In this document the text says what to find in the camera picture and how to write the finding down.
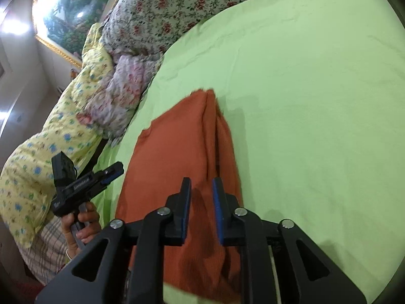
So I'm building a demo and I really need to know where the gold framed landscape painting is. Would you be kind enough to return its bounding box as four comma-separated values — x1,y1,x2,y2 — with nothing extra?
32,0,127,70

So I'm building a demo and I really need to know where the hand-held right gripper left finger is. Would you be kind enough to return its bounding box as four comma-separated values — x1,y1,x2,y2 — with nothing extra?
33,177,192,304

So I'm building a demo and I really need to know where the plaid bed sheet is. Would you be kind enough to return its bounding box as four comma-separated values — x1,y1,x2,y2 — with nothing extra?
19,218,83,287

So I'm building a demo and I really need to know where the white red floral quilt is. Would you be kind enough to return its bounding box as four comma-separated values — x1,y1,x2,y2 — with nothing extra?
101,0,304,58

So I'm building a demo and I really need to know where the pink purple floral cloth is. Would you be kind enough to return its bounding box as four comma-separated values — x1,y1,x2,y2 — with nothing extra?
84,54,165,148

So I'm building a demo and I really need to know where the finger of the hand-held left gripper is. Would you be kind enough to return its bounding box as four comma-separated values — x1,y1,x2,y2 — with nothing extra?
95,161,125,187

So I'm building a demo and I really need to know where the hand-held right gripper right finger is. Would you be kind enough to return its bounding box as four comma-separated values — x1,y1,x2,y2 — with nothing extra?
211,177,368,304

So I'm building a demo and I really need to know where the green bed sheet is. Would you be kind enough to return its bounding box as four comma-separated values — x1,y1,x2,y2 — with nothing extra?
90,0,405,304

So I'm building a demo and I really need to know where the orange knit sweater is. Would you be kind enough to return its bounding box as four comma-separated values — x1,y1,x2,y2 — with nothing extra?
115,89,244,304

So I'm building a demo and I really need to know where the person's left hand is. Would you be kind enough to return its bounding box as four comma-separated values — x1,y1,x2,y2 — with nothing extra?
62,203,102,257

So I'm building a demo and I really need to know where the yellow cartoon print quilt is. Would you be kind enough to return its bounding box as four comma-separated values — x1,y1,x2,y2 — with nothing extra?
0,22,114,251

